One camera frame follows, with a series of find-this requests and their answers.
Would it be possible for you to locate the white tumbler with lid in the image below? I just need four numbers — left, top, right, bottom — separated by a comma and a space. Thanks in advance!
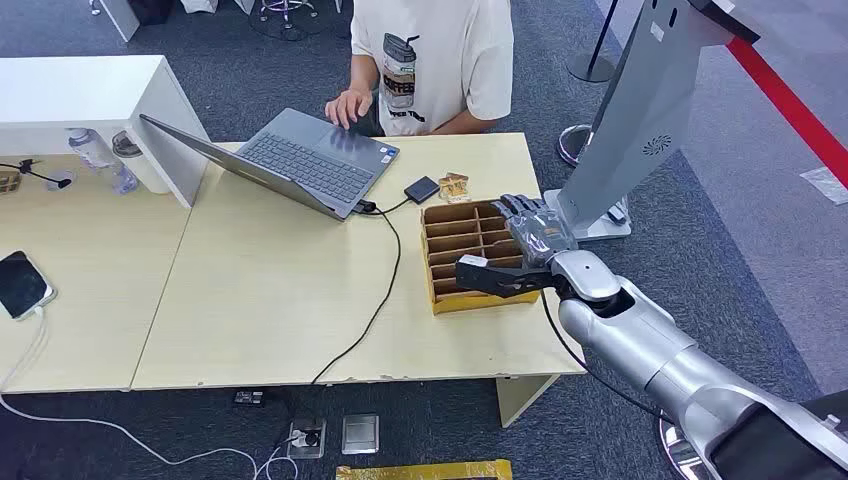
111, 130, 172, 195

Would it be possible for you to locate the chrome robot base ring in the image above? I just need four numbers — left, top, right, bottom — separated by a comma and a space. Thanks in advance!
659, 417, 715, 480

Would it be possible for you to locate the clear floor tape patch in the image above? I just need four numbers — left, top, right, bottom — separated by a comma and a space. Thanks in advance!
800, 166, 848, 206

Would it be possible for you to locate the black laptop power cable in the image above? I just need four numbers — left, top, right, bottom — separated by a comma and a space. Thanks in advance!
311, 199, 403, 386

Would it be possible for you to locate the white charging cable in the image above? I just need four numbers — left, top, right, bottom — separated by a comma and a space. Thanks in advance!
0, 305, 301, 480

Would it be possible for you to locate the floor power socket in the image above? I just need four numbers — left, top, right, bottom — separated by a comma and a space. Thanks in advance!
286, 417, 327, 460

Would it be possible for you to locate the gold wrapped snack pile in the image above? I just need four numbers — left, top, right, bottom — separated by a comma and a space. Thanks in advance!
438, 172, 472, 203

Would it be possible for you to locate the person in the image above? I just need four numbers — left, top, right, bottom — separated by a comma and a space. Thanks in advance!
324, 0, 515, 137

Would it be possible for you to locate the black smartphone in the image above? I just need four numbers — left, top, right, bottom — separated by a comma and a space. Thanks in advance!
0, 249, 58, 322

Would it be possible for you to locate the short black hub cable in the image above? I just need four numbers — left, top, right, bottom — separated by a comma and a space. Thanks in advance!
372, 195, 412, 217

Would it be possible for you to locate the office chair base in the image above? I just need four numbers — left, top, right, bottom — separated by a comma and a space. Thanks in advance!
248, 0, 327, 42

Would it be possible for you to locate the metal floor cover plate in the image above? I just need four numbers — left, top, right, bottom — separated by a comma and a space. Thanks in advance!
341, 413, 381, 456

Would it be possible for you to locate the small black square hub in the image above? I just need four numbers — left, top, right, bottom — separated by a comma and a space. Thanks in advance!
404, 176, 441, 205

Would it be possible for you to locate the person's right hand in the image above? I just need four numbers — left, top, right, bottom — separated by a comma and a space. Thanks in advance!
324, 87, 374, 131

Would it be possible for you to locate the yellow flat cardboard piece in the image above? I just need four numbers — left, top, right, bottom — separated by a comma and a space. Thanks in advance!
335, 459, 513, 480

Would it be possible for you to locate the white desk shelf riser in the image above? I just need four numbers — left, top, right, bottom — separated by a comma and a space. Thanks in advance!
0, 54, 212, 209

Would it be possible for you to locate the grey kiosk stand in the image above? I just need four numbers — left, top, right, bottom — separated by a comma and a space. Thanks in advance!
543, 0, 762, 242

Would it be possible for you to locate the clear plastic water bottle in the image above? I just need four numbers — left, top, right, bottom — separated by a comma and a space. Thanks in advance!
66, 127, 140, 196

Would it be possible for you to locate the chrome stanchion base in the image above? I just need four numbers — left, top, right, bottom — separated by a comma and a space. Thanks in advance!
556, 124, 596, 168

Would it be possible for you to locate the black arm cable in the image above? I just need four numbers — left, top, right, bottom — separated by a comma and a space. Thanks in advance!
539, 291, 672, 423

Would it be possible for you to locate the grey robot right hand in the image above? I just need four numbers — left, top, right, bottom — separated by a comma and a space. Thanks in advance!
491, 193, 579, 270

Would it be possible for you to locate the black stanchion pole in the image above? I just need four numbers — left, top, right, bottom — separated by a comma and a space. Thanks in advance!
566, 0, 621, 85

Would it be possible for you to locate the red barrier belt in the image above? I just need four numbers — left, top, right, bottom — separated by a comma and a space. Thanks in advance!
726, 36, 848, 191

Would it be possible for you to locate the beige table leg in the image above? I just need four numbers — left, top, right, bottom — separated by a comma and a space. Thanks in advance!
496, 374, 562, 429

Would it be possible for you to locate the grey open laptop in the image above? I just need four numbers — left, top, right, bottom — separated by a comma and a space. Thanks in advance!
139, 107, 401, 222

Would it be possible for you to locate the cardboard divider box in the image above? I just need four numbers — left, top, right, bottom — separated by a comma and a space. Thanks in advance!
421, 198, 541, 316

